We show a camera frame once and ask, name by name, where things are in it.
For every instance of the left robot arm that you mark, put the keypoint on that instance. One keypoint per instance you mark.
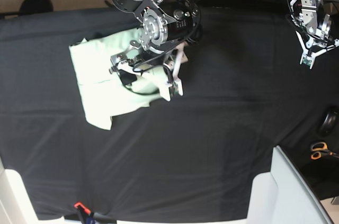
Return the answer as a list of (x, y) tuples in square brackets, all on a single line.
[(297, 10)]

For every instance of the black round stool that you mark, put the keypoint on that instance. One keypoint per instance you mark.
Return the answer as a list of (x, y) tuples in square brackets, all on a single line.
[(36, 6)]

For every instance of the black table cloth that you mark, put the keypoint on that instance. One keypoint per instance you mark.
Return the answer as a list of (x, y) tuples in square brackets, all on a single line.
[(192, 159)]

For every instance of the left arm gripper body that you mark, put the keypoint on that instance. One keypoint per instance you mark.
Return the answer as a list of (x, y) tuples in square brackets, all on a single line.
[(318, 31)]

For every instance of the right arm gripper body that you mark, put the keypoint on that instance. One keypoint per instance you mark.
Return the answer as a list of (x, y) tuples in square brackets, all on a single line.
[(135, 60)]

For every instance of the white table frame left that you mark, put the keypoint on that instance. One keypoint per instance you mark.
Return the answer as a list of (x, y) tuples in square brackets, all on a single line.
[(16, 206)]

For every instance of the white table frame right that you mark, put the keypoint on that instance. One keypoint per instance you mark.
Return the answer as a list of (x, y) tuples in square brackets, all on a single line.
[(283, 196)]

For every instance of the red and black clamp bottom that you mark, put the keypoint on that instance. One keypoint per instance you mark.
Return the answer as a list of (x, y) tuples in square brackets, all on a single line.
[(87, 216)]

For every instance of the light green T-shirt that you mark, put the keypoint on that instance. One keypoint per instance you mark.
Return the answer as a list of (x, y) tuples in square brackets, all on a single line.
[(102, 92)]

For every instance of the white table frame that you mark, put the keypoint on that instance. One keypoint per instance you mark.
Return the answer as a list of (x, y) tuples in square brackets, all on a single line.
[(283, 196), (16, 206)]

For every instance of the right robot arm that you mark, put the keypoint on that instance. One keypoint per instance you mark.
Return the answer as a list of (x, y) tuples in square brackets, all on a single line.
[(166, 27)]

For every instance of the orange handled scissors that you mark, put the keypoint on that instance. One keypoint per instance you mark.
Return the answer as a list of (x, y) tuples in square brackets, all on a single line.
[(320, 150)]

